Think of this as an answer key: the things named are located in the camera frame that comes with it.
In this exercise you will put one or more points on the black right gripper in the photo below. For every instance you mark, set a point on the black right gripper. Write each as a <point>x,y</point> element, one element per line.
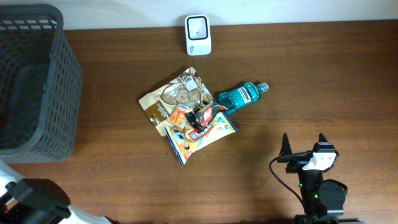
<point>302,162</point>

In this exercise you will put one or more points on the teal mouthwash bottle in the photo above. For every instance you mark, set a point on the teal mouthwash bottle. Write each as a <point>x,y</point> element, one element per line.
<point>243,96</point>

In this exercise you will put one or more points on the black red snack packet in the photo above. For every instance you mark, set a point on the black red snack packet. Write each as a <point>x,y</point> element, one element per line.
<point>200,120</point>

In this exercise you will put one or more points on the yellow blue snack bag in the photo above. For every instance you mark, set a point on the yellow blue snack bag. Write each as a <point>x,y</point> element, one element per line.
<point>187,142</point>

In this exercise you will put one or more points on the beige brown cookie pouch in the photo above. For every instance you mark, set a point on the beige brown cookie pouch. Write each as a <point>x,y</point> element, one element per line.
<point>187,89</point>

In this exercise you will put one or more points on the orange tissue pack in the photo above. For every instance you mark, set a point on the orange tissue pack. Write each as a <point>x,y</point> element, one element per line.
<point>178,116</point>

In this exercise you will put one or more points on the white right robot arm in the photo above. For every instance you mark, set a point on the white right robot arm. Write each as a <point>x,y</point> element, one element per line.
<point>322,199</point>

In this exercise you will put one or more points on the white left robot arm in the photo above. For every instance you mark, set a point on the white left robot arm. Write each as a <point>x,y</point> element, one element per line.
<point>25,200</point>

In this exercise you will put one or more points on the white barcode scanner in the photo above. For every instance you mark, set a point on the white barcode scanner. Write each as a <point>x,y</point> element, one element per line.
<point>198,35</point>

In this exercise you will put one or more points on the grey plastic mesh basket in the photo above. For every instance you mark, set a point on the grey plastic mesh basket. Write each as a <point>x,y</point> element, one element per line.
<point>41,84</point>

